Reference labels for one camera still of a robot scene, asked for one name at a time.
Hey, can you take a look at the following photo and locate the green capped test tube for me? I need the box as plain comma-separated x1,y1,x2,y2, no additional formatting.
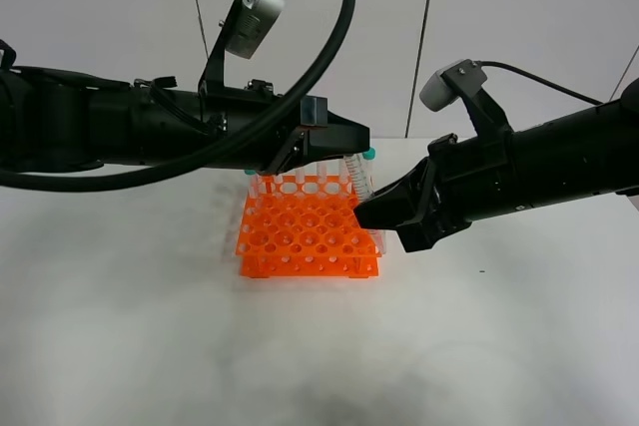
344,154,386,254

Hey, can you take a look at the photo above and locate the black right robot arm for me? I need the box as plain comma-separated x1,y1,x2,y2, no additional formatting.
354,82,638,252

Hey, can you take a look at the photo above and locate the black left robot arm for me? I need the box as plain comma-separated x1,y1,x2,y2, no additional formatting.
1,43,369,174

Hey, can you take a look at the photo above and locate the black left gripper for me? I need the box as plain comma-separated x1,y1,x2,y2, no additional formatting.
201,79,370,176

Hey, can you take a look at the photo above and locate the thick black left cable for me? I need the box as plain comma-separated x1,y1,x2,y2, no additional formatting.
0,0,357,193

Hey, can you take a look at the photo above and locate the front left capped test tube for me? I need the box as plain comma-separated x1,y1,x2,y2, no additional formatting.
248,173,264,211

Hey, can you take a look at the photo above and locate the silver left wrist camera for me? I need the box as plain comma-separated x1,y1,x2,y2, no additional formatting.
222,0,286,59

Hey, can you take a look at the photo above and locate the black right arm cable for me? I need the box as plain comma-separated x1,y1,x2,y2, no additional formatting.
476,60,608,107

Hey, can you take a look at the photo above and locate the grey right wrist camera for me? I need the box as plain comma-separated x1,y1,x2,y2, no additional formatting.
419,59,487,112

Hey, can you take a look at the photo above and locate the orange test tube rack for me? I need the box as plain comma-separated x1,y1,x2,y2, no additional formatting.
236,175,382,278

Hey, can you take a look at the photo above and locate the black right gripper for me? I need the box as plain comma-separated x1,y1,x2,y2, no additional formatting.
354,133,519,252

